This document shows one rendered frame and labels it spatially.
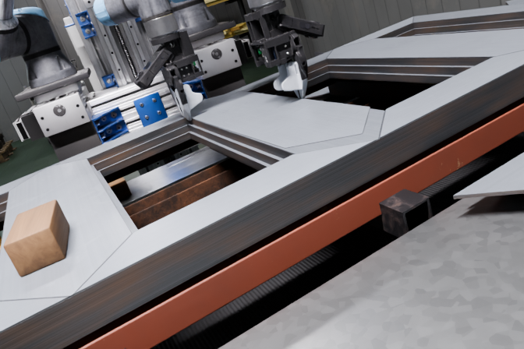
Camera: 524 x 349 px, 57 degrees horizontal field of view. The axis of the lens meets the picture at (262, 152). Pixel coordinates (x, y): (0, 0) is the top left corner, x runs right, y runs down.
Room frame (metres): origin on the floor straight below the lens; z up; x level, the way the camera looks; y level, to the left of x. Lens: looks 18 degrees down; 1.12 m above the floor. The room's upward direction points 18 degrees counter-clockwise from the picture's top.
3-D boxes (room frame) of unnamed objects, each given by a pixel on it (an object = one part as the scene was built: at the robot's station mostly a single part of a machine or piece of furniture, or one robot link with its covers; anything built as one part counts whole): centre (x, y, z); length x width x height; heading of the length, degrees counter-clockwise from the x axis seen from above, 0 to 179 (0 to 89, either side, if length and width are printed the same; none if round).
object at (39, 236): (0.64, 0.33, 0.89); 0.12 x 0.06 x 0.05; 14
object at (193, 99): (1.18, 0.12, 0.91); 0.06 x 0.03 x 0.09; 111
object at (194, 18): (1.72, 0.08, 1.09); 0.15 x 0.15 x 0.10
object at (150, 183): (1.54, -0.03, 0.67); 1.30 x 0.20 x 0.03; 111
